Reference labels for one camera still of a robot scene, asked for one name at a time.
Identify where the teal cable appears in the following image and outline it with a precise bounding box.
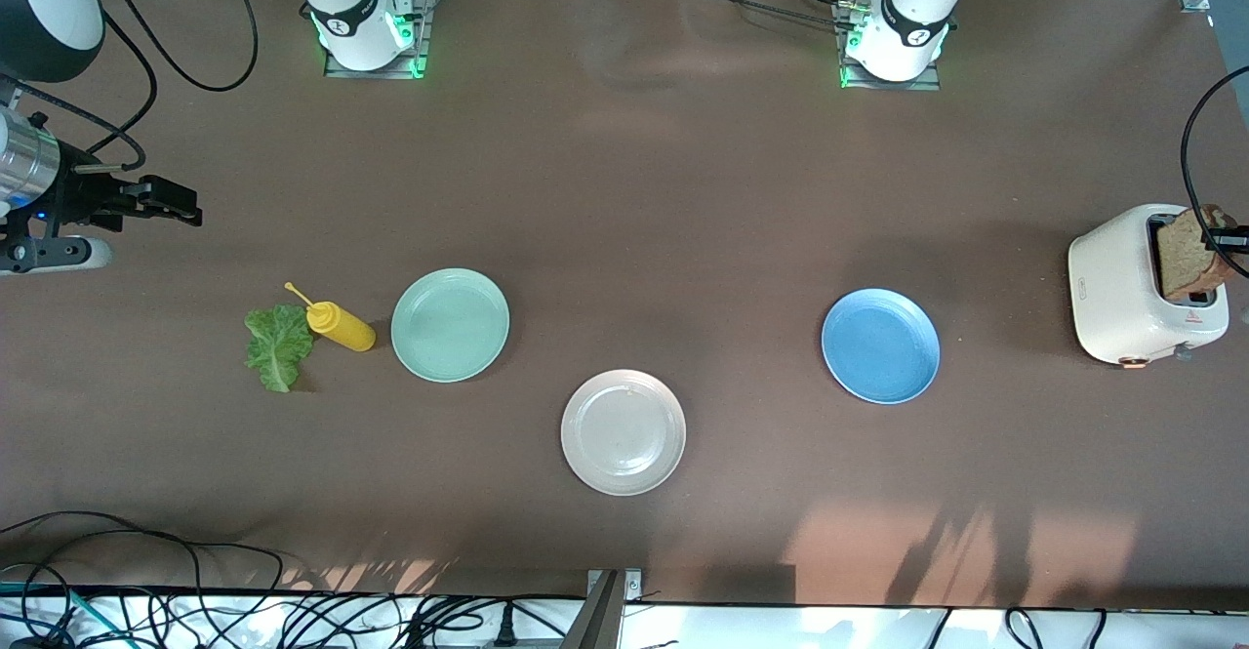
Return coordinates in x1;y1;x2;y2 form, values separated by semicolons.
0;579;103;645

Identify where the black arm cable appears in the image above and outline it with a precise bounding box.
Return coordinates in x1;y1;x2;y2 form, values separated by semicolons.
0;0;261;174
1180;63;1249;250

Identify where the blue plate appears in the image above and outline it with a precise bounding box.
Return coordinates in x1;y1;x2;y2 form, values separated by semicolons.
821;287;942;406

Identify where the white toaster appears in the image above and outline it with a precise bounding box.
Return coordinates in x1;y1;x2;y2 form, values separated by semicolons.
1067;203;1230;369

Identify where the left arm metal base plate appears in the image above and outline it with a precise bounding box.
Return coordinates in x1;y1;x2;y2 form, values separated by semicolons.
831;0;943;92

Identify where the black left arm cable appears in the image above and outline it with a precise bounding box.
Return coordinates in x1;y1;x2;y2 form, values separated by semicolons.
1180;63;1249;250

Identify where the yellow mustard squeeze bottle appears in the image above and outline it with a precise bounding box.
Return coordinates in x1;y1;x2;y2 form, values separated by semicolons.
284;281;378;353

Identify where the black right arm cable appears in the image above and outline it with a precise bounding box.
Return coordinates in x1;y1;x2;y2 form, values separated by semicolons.
0;0;261;174

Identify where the brown bread slice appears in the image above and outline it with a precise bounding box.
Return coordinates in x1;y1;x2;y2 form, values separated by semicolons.
1156;204;1239;302

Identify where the black base cable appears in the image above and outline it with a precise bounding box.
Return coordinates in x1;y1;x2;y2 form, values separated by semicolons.
683;0;860;30

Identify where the aluminium table edge post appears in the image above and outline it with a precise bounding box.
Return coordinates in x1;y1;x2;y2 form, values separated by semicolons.
571;568;643;649

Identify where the pale green plate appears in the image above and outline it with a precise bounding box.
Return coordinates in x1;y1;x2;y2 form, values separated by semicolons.
390;267;511;384

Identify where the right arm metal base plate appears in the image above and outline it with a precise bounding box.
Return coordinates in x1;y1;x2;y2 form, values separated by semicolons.
324;0;436;80

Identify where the black cable loop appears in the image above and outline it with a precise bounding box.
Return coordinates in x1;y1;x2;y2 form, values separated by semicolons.
0;510;286;621
1005;608;1108;649

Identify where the green lettuce leaf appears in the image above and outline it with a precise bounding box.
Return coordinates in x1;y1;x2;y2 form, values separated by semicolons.
244;304;315;394

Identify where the beige plate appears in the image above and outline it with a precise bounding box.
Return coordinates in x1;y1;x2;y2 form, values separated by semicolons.
560;368;687;497

